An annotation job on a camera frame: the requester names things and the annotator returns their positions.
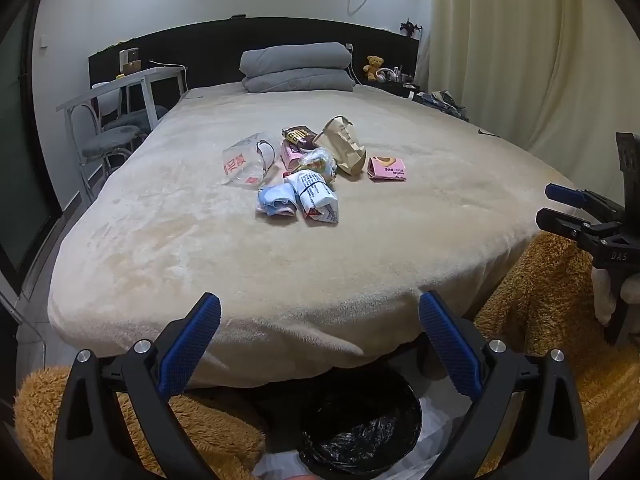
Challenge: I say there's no lower grey pillow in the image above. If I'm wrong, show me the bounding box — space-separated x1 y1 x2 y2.
242 68 355 93

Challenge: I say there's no pile of clothes by bed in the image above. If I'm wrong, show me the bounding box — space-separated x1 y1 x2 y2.
412 90 469 122

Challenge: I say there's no black-lined trash bin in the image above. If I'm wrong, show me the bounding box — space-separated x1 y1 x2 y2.
296 363 422 479

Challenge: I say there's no right hand white knit glove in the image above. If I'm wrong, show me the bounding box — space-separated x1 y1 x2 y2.
591 268 639 326

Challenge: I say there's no light blue packet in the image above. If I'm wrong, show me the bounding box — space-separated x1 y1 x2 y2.
256 182 297 217

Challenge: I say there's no small brown teddy bear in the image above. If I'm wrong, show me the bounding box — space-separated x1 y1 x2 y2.
363 55 384 81

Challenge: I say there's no grey cushioned metal chair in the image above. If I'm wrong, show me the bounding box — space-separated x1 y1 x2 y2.
65 87 153 176

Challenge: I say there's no upper grey pillow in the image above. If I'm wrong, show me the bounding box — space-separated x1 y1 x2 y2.
239 42 352 78

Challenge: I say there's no small box on headboard shelf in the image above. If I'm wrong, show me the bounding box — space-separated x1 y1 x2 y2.
118 48 142 76

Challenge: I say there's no black headboard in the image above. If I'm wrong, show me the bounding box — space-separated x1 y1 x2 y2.
88 18 419 87

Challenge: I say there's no brown chocolate snack box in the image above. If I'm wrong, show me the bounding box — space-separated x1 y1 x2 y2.
282 125 317 151

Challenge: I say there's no white metal side table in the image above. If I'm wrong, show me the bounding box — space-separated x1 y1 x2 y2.
58 63 186 203

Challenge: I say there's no cream window curtain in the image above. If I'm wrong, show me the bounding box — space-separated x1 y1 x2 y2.
419 0 639 200

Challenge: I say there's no clear plastic cup red print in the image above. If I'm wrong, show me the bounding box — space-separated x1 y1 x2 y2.
221 132 278 190

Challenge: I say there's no colourful snack wrapper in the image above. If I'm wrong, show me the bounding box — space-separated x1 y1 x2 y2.
294 148 337 183

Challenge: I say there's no small pink carton box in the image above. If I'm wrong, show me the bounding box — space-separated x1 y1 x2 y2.
281 140 306 172

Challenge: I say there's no pink cake snack box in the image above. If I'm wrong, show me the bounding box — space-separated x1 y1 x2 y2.
367 156 407 181

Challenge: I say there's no cluttered dark nightstand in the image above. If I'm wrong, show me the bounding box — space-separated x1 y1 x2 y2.
374 67 421 99

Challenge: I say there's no brown paper bag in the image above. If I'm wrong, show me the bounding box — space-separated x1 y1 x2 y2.
314 115 367 177

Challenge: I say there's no brown fluffy rug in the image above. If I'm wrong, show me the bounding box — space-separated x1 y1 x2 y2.
15 233 639 479

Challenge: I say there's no grey pillow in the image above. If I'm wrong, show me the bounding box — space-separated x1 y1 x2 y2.
239 42 352 78
242 68 355 93

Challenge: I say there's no beige plush bed blanket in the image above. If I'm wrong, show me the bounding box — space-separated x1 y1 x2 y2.
48 84 565 387

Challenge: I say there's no white blue printed packet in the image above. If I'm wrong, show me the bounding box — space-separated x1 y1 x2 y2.
284 170 338 224

